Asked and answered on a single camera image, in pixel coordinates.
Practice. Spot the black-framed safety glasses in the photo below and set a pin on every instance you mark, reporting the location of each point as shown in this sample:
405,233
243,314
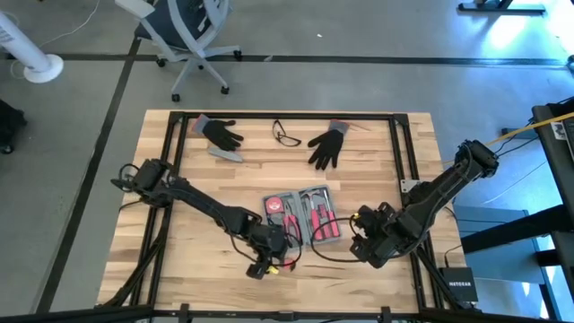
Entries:
289,141

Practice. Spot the light grey mesh office chair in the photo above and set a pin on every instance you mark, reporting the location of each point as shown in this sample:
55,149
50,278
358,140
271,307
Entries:
197,27

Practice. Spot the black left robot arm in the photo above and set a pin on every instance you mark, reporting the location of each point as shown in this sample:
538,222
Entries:
197,202

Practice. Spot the grey plastic tool case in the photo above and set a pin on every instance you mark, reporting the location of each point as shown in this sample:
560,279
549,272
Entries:
300,211

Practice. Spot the black Netgear network switch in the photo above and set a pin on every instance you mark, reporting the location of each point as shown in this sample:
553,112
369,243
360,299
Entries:
459,285

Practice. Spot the small pink tool piece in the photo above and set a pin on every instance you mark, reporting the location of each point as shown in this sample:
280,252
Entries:
321,211

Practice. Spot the black workbench frame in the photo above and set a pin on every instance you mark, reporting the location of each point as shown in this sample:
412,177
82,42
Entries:
556,157

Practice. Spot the white tower fan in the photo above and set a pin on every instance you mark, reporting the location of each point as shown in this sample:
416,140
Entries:
27,49

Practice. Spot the red tool with white label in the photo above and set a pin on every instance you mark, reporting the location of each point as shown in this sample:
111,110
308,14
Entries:
274,205

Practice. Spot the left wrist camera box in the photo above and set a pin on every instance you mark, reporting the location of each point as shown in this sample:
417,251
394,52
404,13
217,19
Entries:
275,242

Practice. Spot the black bag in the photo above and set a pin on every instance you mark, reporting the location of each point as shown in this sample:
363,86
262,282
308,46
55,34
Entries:
9,125

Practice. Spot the black metal table frame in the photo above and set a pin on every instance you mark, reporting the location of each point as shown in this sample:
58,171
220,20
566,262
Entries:
287,115

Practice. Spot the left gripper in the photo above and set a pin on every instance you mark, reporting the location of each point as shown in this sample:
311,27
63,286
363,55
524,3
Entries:
264,251

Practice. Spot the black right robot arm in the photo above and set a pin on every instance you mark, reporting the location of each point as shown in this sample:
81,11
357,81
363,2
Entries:
439,188

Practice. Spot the black work glove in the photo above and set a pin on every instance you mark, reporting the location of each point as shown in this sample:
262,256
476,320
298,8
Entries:
222,134
329,145

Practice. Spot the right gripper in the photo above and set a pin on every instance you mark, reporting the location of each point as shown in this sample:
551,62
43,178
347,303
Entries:
379,229

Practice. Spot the black stand base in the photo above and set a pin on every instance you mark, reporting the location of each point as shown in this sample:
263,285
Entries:
493,8

